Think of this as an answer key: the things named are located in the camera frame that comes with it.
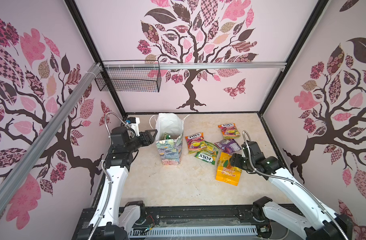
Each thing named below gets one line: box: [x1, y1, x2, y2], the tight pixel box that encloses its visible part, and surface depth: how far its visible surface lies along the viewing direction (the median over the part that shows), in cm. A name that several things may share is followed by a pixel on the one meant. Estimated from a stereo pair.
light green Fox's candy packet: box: [194, 147, 219, 165], surface depth 96 cm
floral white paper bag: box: [149, 112, 190, 166], surface depth 85 cm
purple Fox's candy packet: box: [214, 138, 242, 154], surface depth 98 cm
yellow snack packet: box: [215, 152, 242, 187], surface depth 85 cm
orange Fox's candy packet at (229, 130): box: [218, 123, 241, 139], surface depth 108 cm
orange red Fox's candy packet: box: [184, 132, 207, 155], surface depth 100 cm
